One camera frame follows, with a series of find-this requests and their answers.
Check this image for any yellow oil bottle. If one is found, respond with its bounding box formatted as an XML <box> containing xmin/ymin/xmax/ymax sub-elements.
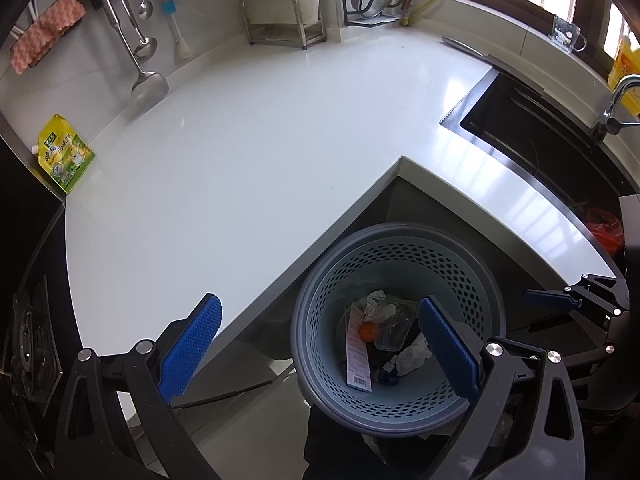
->
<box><xmin>607</xmin><ymin>35</ymin><xmax>640</xmax><ymax>111</ymax></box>

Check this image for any black kitchen sink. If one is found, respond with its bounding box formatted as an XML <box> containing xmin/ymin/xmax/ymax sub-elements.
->
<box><xmin>440</xmin><ymin>67</ymin><xmax>640</xmax><ymax>281</ymax></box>

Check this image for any steel kitchen knife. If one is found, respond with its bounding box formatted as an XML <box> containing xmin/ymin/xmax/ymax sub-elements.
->
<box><xmin>441</xmin><ymin>36</ymin><xmax>493</xmax><ymax>63</ymax></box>

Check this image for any steel faucet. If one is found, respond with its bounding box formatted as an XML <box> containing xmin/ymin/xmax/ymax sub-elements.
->
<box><xmin>590</xmin><ymin>74</ymin><xmax>640</xmax><ymax>146</ymax></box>

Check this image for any grey perforated waste bin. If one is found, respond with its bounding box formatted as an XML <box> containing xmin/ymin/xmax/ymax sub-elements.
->
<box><xmin>290</xmin><ymin>224</ymin><xmax>508</xmax><ymax>437</ymax></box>

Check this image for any pink textured dish cloth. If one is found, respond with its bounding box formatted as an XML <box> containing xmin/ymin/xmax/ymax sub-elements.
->
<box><xmin>10</xmin><ymin>0</ymin><xmax>87</xmax><ymax>76</ymax></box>

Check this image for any white plastic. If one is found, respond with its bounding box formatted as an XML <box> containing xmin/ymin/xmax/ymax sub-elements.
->
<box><xmin>392</xmin><ymin>332</ymin><xmax>433</xmax><ymax>377</ymax></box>

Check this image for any steel slotted spatula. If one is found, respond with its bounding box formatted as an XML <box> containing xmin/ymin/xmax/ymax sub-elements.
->
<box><xmin>97</xmin><ymin>0</ymin><xmax>170</xmax><ymax>111</ymax></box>

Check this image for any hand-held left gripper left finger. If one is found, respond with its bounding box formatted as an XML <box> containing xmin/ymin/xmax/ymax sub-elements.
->
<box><xmin>54</xmin><ymin>292</ymin><xmax>223</xmax><ymax>480</ymax></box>

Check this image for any steel cutting board rack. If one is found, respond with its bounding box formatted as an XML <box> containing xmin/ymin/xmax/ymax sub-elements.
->
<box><xmin>239</xmin><ymin>0</ymin><xmax>328</xmax><ymax>51</ymax></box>

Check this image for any red plastic bag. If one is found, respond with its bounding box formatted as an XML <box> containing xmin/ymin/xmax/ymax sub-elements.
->
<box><xmin>582</xmin><ymin>207</ymin><xmax>626</xmax><ymax>256</ymax></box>

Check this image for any long pink paper box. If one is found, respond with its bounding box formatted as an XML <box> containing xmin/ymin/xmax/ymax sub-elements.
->
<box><xmin>345</xmin><ymin>307</ymin><xmax>375</xmax><ymax>392</ymax></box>

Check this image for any steel ladle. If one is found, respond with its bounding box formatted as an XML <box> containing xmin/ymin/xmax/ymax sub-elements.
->
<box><xmin>111</xmin><ymin>0</ymin><xmax>159</xmax><ymax>59</ymax></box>

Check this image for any clear glass mug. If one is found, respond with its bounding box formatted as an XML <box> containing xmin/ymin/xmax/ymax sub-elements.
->
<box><xmin>550</xmin><ymin>15</ymin><xmax>588</xmax><ymax>55</ymax></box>

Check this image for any dark grey cloth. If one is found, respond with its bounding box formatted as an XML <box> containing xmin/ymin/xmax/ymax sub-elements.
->
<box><xmin>365</xmin><ymin>340</ymin><xmax>401</xmax><ymax>373</ymax></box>

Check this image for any clear plastic cup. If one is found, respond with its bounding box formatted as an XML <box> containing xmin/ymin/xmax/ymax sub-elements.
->
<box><xmin>372</xmin><ymin>317</ymin><xmax>416</xmax><ymax>352</ymax></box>

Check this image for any blue white bottle brush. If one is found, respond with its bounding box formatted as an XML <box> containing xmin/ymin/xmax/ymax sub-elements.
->
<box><xmin>161</xmin><ymin>0</ymin><xmax>193</xmax><ymax>61</ymax></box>

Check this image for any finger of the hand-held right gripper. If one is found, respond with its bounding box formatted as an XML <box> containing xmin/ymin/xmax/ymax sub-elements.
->
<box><xmin>524</xmin><ymin>274</ymin><xmax>628</xmax><ymax>303</ymax></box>
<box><xmin>527</xmin><ymin>299</ymin><xmax>626</xmax><ymax>318</ymax></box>

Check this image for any yellow green seasoning pouch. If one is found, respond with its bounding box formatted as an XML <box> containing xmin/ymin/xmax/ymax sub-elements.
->
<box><xmin>31</xmin><ymin>113</ymin><xmax>96</xmax><ymax>194</ymax></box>

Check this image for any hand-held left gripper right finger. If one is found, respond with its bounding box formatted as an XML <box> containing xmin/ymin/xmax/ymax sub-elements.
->
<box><xmin>417</xmin><ymin>296</ymin><xmax>587</xmax><ymax>480</ymax></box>

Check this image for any foil ball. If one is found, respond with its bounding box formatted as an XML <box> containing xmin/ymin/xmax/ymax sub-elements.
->
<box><xmin>362</xmin><ymin>290</ymin><xmax>401</xmax><ymax>322</ymax></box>

